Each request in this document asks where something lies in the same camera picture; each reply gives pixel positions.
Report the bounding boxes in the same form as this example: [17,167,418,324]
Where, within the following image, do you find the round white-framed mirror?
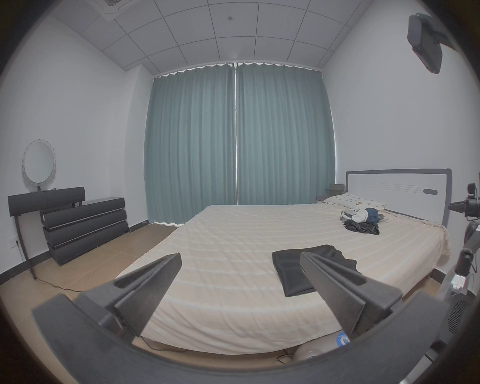
[22,139,57,193]

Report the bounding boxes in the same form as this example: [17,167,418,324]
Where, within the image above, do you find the black T-shirt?
[272,244,362,298]

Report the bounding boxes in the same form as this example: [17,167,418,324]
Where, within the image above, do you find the black chest of drawers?
[39,197,130,267]

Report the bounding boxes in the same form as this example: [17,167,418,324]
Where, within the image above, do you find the black mounted camera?
[448,182,480,220]

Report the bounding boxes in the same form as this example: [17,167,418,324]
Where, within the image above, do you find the black dressing table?
[7,186,86,280]

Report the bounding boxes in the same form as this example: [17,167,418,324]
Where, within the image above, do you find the pile of clothes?
[340,207,386,226]

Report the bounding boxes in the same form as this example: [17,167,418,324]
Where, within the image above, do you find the bed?
[114,169,452,355]

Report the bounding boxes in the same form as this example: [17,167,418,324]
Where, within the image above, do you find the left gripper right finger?
[299,250,404,339]

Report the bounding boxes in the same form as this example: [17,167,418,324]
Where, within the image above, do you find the black satin garment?
[344,219,380,236]

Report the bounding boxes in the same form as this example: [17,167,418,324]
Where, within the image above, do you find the white printed pillow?
[322,192,387,210]

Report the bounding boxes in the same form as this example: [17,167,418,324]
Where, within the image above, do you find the blue-green curtain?
[235,62,336,206]
[143,62,238,226]

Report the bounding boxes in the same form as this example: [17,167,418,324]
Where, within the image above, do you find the white ceiling air vent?
[92,0,132,21]

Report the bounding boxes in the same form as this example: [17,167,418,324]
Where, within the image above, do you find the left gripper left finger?
[76,252,183,337]

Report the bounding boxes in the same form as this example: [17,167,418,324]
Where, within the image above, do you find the grey bedside table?
[316,184,346,203]

